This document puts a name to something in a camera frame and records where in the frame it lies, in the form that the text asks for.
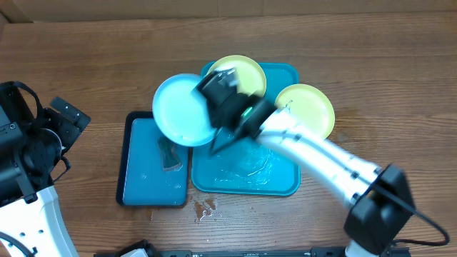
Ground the yellow plate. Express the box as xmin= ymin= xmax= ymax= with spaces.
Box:
xmin=206 ymin=55 xmax=266 ymax=97
xmin=275 ymin=84 xmax=335 ymax=138

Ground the dark blue water tray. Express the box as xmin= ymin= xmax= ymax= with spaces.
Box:
xmin=116 ymin=111 xmax=189 ymax=207

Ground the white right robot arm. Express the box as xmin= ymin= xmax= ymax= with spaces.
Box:
xmin=196 ymin=69 xmax=414 ymax=256

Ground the teal serving tray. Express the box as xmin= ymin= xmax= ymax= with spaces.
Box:
xmin=191 ymin=63 xmax=301 ymax=196

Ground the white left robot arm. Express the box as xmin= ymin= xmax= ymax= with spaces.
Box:
xmin=1 ymin=81 xmax=91 ymax=256

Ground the light blue plate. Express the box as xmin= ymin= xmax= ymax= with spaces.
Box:
xmin=152 ymin=74 xmax=216 ymax=147

